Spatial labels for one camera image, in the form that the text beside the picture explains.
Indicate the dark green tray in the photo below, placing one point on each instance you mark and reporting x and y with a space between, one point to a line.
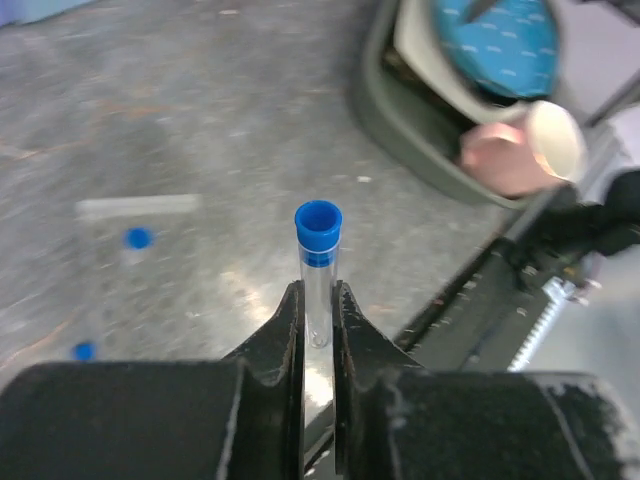
409 125

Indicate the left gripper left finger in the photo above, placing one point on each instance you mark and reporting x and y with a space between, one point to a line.
241 417

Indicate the clear test tube rack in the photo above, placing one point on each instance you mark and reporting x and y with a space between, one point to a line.
151 310

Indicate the pink mug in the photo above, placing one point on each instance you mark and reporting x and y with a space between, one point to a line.
540 149

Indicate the white square plate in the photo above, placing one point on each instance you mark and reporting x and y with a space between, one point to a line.
420 48

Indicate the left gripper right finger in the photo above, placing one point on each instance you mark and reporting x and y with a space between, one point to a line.
395 419

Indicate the blue cap test tube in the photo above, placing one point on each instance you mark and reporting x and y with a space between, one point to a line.
318 226
84 351

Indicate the blue dotted plate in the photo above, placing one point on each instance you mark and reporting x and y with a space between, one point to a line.
510 50

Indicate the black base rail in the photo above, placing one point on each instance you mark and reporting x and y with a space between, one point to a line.
492 315

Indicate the blue cap small vial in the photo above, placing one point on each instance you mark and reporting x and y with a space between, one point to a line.
137 243

